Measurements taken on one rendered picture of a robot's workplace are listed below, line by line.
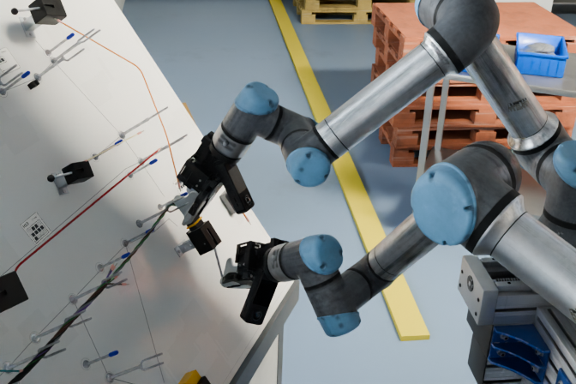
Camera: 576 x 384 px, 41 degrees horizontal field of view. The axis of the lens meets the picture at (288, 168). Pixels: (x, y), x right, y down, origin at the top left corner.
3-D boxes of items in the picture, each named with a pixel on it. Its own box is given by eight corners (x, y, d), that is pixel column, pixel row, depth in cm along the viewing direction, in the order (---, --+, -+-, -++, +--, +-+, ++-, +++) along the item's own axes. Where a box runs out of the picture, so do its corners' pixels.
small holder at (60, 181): (27, 177, 144) (51, 162, 141) (63, 171, 152) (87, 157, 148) (36, 200, 144) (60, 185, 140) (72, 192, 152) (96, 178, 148)
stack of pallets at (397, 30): (388, 171, 455) (402, 39, 418) (362, 117, 527) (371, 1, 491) (572, 167, 467) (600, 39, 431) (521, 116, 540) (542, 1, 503)
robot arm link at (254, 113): (285, 111, 147) (246, 93, 144) (258, 152, 153) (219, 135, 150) (283, 89, 153) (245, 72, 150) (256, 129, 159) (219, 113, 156)
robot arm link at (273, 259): (307, 283, 150) (273, 275, 146) (293, 285, 154) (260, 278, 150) (309, 246, 153) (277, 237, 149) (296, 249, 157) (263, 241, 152)
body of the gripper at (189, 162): (191, 166, 166) (216, 126, 160) (222, 191, 166) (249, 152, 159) (173, 180, 160) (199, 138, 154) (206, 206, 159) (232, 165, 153)
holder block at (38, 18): (-11, 15, 152) (16, -8, 148) (33, 18, 162) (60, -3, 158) (-3, 36, 152) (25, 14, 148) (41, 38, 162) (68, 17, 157)
